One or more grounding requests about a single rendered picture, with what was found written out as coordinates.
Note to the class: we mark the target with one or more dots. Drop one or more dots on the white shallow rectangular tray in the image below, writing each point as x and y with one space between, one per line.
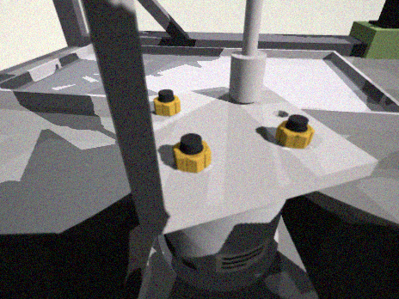
321 83

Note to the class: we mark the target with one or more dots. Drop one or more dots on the yellow hex nut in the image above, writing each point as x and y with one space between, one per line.
192 163
294 139
167 108

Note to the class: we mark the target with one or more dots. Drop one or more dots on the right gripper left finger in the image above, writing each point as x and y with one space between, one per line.
106 259

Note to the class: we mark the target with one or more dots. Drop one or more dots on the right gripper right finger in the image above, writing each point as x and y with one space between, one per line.
348 253

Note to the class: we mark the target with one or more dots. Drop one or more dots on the blue electric nut driver barrel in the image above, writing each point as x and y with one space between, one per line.
247 66

